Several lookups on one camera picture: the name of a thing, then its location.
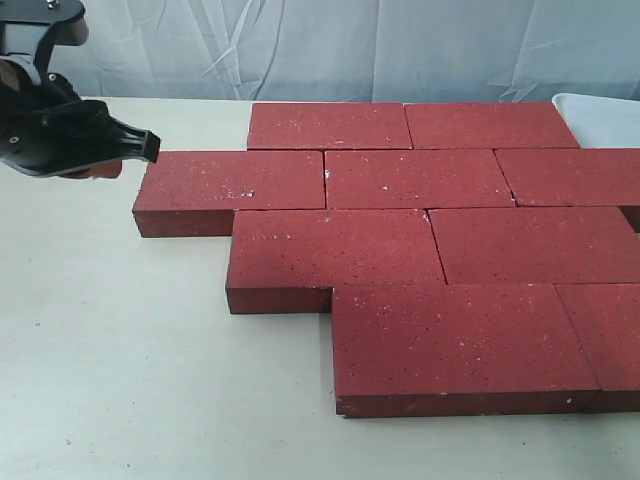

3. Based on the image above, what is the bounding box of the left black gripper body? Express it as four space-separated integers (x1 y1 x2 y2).
1 60 120 178

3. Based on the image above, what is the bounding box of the red brick top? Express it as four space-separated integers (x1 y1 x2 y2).
133 150 325 238

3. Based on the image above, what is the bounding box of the red brick front large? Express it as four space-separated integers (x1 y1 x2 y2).
332 284 600 418

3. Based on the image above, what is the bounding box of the red brick lower right row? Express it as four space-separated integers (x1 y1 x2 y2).
429 207 639 285

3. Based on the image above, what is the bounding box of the grey fabric backdrop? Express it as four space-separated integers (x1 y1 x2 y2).
50 0 639 103

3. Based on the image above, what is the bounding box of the white plastic tray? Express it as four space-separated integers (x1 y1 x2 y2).
551 93 640 149

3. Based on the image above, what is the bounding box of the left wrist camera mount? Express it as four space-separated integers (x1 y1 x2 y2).
1 0 88 85

